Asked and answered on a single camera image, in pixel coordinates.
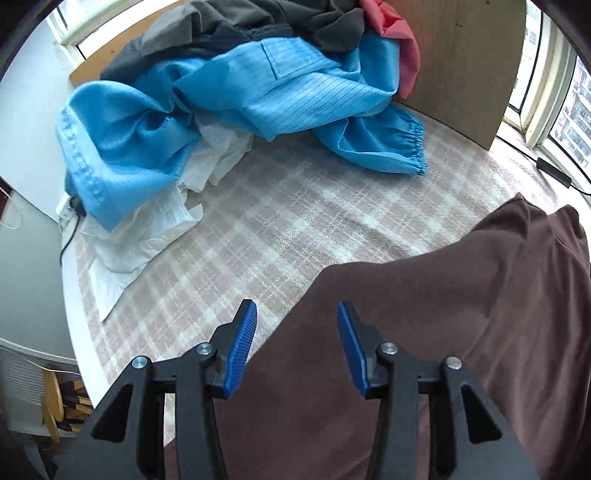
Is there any brown garment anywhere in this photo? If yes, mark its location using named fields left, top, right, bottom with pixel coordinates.
left=216, top=196, right=590, bottom=479

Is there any wooden stool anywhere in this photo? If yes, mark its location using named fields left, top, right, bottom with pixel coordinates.
left=40, top=370, right=94, bottom=444

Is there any white thin garment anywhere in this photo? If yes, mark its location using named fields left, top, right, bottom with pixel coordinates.
left=81, top=116, right=253, bottom=321

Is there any plaid checked table cloth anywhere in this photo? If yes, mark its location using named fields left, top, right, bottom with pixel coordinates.
left=69, top=119, right=556, bottom=402

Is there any blue striped work coat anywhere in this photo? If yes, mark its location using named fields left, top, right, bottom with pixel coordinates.
left=56, top=32, right=427, bottom=230

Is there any dark grey garment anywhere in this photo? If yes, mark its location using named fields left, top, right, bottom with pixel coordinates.
left=100, top=0, right=365, bottom=84

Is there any red garment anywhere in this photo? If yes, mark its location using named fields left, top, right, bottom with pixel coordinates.
left=360, top=0, right=421, bottom=99

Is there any black cable with adapter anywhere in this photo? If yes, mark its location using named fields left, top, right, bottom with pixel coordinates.
left=496, top=133, right=591, bottom=195

